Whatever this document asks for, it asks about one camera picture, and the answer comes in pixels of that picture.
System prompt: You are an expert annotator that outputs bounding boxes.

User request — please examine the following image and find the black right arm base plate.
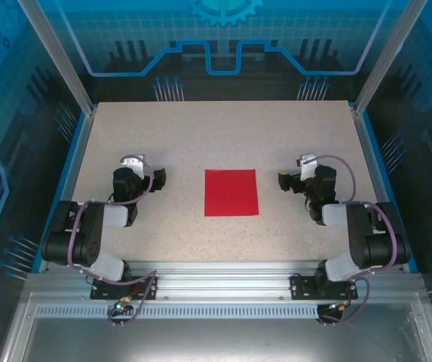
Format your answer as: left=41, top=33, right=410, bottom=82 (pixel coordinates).
left=290, top=274, right=359, bottom=302

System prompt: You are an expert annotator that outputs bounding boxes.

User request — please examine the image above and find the metal sheet tray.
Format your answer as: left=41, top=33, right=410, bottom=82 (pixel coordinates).
left=0, top=292, right=432, bottom=362

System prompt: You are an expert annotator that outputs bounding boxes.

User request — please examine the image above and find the cable connector with yellow plug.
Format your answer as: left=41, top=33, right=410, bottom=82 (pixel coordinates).
left=323, top=299, right=352, bottom=314

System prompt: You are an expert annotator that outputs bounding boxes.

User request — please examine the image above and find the aluminium cross rail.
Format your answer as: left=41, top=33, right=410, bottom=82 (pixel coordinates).
left=26, top=259, right=424, bottom=302

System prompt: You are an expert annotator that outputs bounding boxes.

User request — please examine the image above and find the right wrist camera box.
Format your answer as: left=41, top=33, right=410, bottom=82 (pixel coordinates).
left=295, top=152, right=319, bottom=181

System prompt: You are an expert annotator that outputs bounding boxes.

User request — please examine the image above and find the slotted grey cable duct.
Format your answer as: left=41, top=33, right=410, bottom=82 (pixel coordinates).
left=34, top=304, right=329, bottom=320

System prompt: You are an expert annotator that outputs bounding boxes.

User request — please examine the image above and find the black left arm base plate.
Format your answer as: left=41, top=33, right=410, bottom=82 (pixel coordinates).
left=90, top=276, right=159, bottom=302

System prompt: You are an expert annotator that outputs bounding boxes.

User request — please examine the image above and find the cable connector with green light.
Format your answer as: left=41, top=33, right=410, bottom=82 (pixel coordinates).
left=112, top=296, right=133, bottom=316

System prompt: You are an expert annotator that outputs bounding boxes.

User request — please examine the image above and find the aluminium frame post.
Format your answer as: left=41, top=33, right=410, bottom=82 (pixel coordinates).
left=353, top=0, right=427, bottom=116
left=17, top=0, right=98, bottom=116

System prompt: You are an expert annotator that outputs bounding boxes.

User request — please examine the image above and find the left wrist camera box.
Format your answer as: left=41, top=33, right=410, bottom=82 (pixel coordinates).
left=120, top=153, right=146, bottom=179

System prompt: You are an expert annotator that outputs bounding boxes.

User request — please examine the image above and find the red square paper sheet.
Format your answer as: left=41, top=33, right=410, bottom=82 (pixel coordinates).
left=204, top=169, right=259, bottom=218

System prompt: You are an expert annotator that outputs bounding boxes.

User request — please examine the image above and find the aluminium side rail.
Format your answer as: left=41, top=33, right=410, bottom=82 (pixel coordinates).
left=30, top=103, right=100, bottom=275
left=349, top=101, right=420, bottom=275

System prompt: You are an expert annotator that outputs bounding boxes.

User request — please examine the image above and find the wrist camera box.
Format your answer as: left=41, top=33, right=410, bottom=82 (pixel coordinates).
left=295, top=152, right=319, bottom=181
left=120, top=153, right=146, bottom=179

